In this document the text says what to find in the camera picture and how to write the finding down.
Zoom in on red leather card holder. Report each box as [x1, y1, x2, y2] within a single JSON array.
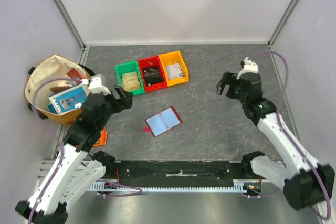
[[142, 106, 183, 137]]

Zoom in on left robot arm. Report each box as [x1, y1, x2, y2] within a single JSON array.
[[15, 85, 133, 223]]

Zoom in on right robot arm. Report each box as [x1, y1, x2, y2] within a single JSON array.
[[216, 72, 335, 210]]

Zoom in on beige cards in green bin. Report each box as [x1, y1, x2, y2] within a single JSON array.
[[121, 71, 141, 92]]

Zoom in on black card in red bin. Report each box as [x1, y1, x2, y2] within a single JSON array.
[[142, 66, 163, 86]]

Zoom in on white card in yellow bin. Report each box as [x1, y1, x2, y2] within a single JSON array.
[[165, 63, 184, 81]]

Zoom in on green plastic bin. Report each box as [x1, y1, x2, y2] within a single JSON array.
[[115, 61, 145, 95]]

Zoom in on red plastic bin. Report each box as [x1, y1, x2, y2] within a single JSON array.
[[138, 56, 167, 92]]

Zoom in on orange picture box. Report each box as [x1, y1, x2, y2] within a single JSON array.
[[93, 126, 108, 147]]

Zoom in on blue product box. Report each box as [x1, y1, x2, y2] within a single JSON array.
[[48, 84, 89, 115]]

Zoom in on yellow plastic bin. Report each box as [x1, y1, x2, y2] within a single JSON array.
[[159, 50, 189, 87]]

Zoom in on red white box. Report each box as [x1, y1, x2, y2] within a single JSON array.
[[67, 68, 86, 80]]

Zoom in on canvas tote bag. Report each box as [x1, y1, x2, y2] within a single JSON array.
[[24, 55, 95, 126]]

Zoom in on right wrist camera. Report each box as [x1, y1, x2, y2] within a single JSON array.
[[236, 57, 259, 80]]

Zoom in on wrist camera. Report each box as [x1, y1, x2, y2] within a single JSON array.
[[236, 57, 259, 80], [80, 74, 111, 95]]

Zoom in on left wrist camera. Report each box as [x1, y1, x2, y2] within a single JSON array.
[[80, 74, 111, 95]]

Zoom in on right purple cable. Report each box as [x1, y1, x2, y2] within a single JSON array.
[[245, 51, 332, 220]]

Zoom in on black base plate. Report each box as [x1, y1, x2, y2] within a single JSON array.
[[105, 160, 260, 180]]

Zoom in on slotted cable duct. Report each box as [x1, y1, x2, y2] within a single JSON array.
[[86, 180, 248, 192]]

